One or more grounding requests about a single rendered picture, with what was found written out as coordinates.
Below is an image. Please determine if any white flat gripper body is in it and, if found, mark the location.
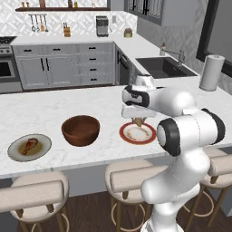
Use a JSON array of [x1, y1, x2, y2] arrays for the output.
[[121, 104, 159, 120]]

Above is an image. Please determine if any brown wooden bowl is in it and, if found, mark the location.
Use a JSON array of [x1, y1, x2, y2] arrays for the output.
[[61, 114, 101, 148]]

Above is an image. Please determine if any chicken drumstick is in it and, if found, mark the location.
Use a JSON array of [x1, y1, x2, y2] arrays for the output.
[[21, 138, 40, 156]]

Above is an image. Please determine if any red rimmed white plate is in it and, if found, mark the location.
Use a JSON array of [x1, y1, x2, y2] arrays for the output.
[[119, 121, 158, 146]]

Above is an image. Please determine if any dark dishwasher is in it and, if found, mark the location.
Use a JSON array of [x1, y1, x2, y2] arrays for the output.
[[115, 48, 131, 86]]

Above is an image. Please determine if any dark grey sink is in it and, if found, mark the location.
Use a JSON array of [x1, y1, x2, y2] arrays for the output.
[[135, 56, 198, 80]]

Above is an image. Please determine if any beige round bar stool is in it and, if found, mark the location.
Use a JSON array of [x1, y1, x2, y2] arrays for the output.
[[104, 159, 169, 232], [181, 146, 232, 232], [0, 170, 71, 232]]

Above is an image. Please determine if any white soap dispenser bottle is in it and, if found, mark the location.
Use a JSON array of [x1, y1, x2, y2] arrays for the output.
[[159, 42, 167, 57]]

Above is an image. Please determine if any silver tap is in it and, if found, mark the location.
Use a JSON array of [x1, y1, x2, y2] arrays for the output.
[[165, 49, 187, 68]]

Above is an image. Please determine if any beige round canister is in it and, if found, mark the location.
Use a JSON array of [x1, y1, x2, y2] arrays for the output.
[[123, 27, 133, 39]]

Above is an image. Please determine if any white paper towel roll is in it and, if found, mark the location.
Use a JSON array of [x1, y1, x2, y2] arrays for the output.
[[198, 53, 227, 92]]

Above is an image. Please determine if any grey cupboard run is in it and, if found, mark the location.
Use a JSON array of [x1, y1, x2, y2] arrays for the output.
[[12, 42, 116, 92]]

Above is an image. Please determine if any silver coffee machine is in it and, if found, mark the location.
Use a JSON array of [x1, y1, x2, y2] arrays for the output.
[[95, 15, 110, 38]]

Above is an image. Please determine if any grey plate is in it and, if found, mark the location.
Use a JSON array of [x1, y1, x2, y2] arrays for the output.
[[7, 133, 53, 163]]

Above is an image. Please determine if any black framed window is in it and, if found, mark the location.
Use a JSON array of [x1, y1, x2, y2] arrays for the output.
[[196, 0, 232, 78]]

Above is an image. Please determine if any wooden knife block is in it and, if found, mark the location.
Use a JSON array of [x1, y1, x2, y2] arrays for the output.
[[63, 22, 73, 38]]

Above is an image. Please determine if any hanging metal spoon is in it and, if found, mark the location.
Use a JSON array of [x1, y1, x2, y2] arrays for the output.
[[34, 14, 41, 33]]

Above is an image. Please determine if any hanging metal ladle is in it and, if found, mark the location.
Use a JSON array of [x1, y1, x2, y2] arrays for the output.
[[30, 14, 36, 33]]

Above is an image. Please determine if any steel oven with hob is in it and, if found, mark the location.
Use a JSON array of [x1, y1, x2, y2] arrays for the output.
[[0, 35, 24, 94]]

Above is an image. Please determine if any grey glass wall cupboard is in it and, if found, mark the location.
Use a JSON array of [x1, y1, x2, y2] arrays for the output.
[[123, 0, 209, 28]]

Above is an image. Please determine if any dark wooden wall shelf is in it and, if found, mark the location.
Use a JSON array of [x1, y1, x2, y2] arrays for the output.
[[14, 6, 110, 13]]

